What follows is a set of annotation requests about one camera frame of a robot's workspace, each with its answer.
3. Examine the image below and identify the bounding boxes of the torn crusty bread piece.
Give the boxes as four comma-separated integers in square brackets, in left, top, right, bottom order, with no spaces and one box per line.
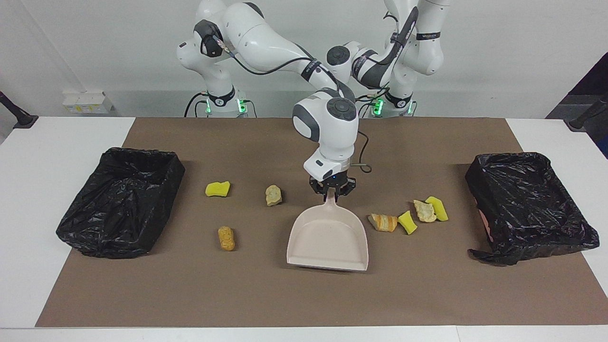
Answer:
[368,213,399,233]
[413,199,437,223]

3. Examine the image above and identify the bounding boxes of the beige plastic dustpan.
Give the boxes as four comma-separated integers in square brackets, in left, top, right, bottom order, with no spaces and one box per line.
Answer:
[286,189,369,272]

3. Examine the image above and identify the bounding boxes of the yellow sponge piece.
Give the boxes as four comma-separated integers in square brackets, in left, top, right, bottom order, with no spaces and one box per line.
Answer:
[398,210,418,235]
[205,180,231,198]
[425,196,449,222]

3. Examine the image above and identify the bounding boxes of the brown corn cob piece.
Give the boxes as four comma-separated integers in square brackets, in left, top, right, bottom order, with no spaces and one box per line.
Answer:
[218,226,236,251]

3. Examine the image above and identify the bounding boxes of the black bag lined pink bin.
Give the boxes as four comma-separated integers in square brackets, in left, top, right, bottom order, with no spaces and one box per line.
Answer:
[465,152,600,266]

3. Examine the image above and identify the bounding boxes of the brown table mat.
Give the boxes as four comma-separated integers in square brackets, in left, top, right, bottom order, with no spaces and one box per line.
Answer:
[36,117,608,328]

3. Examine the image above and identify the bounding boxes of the black stand pole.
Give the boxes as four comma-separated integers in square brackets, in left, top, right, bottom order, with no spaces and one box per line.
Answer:
[0,90,38,130]
[564,93,608,131]

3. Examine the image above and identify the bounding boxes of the black left base cable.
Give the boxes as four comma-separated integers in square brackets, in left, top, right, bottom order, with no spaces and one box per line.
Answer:
[356,94,381,118]

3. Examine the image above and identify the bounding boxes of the black base cable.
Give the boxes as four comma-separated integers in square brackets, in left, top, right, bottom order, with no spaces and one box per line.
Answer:
[356,94,381,118]
[184,92,209,118]

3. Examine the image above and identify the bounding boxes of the black right base cable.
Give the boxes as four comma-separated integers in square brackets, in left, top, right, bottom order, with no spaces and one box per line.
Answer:
[184,92,209,118]

